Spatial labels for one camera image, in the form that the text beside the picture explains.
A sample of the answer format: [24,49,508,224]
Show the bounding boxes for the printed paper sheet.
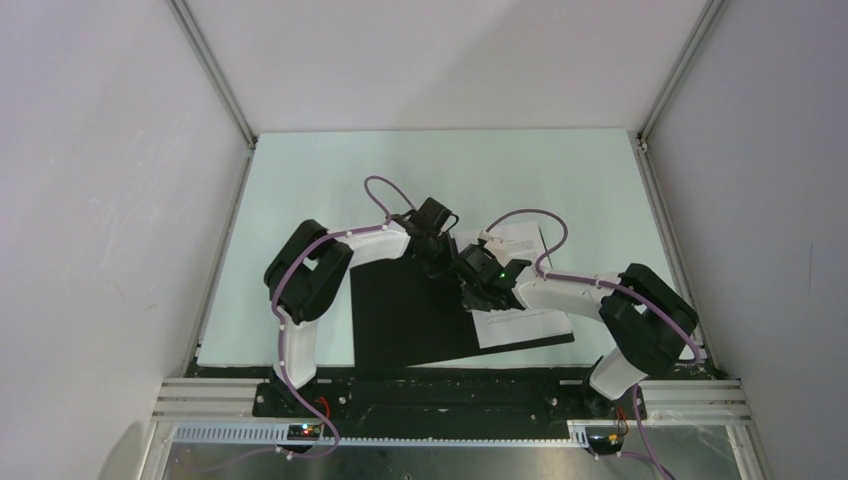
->
[471,221,573,349]

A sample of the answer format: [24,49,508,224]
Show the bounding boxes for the red black clip folder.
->
[350,258,574,371]

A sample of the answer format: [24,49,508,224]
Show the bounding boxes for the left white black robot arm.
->
[263,197,459,417]

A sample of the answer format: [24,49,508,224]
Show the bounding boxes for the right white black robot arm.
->
[451,240,703,418]

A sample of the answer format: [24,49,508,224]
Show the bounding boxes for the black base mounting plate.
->
[252,367,647,438]

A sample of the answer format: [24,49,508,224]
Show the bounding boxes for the right controller board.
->
[586,434,626,457]

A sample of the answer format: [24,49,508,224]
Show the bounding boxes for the controller board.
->
[286,423,323,441]
[586,434,626,457]

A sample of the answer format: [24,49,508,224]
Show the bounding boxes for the left controller board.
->
[286,423,323,441]

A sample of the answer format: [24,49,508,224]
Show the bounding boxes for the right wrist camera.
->
[478,230,511,264]

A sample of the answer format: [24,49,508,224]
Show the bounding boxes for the slotted cable duct rail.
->
[172,422,588,448]

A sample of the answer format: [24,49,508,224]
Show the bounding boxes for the aluminium frame profile left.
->
[167,0,258,149]

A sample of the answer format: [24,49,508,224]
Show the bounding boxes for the aluminium frame profile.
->
[637,0,731,143]
[167,0,258,149]

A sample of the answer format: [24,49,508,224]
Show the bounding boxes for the aluminium frame profile right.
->
[637,0,731,143]

